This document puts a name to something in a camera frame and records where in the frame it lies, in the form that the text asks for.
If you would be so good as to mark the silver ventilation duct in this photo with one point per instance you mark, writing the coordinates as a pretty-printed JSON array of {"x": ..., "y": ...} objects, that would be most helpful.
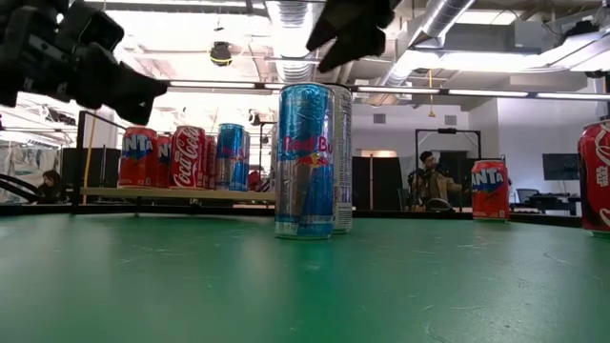
[
  {"x": 429, "y": 28},
  {"x": 290, "y": 43}
]

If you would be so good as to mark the grey office chair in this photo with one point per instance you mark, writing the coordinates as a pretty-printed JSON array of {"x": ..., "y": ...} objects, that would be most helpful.
[{"x": 526, "y": 194}]

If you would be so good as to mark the black cabinet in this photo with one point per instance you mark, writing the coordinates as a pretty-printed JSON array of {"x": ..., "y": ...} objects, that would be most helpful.
[{"x": 102, "y": 167}]

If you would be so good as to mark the black partition panel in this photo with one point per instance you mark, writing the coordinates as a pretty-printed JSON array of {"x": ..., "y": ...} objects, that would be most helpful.
[{"x": 376, "y": 183}]

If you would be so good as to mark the dark office desk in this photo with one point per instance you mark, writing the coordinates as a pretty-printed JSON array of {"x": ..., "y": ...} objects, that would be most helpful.
[{"x": 548, "y": 199}]

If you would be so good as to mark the black ceiling dome camera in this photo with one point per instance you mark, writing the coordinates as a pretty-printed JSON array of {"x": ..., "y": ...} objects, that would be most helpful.
[{"x": 221, "y": 53}]

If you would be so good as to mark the black pole with round head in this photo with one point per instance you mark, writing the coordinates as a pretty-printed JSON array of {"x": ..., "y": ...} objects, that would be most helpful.
[{"x": 253, "y": 117}]

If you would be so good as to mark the yellow hanging pendant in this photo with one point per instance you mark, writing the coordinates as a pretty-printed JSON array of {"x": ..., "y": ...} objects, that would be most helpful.
[{"x": 431, "y": 112}]

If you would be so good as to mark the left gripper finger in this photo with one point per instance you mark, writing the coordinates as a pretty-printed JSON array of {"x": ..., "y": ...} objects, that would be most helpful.
[
  {"x": 131, "y": 107},
  {"x": 143, "y": 83}
]

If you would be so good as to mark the wooden shelf with black frame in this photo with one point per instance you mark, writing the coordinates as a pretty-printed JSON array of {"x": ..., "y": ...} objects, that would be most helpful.
[{"x": 190, "y": 194}]

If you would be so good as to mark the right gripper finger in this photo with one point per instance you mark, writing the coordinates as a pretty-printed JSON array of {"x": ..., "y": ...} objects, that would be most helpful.
[
  {"x": 362, "y": 50},
  {"x": 333, "y": 28}
]

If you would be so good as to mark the black metal stand frame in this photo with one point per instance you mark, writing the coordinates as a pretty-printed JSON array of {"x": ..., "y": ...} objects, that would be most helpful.
[{"x": 448, "y": 130}]

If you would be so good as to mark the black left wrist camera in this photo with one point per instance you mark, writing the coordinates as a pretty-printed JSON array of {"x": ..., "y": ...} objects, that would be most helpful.
[{"x": 97, "y": 28}]

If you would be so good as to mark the grey dome-shaped object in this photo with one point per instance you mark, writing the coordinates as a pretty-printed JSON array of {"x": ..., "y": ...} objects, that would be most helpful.
[{"x": 438, "y": 205}]

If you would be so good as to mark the black wall monitor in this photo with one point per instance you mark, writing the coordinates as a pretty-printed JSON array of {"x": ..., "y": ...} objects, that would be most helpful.
[{"x": 561, "y": 167}]

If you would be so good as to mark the red Star Wars Coca-Cola can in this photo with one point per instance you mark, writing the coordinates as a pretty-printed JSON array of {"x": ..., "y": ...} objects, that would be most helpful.
[{"x": 595, "y": 181}]

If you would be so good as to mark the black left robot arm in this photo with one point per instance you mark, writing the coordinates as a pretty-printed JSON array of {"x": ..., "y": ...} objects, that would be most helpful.
[{"x": 43, "y": 6}]

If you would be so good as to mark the grey wall vent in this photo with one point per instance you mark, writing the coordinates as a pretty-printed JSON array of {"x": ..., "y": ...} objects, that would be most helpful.
[
  {"x": 379, "y": 118},
  {"x": 450, "y": 120}
]

